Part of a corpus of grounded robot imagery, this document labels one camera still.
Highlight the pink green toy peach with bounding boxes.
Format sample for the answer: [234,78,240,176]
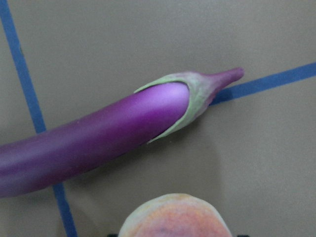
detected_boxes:
[118,194,232,237]

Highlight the purple toy eggplant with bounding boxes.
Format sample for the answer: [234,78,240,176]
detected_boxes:
[0,68,244,198]

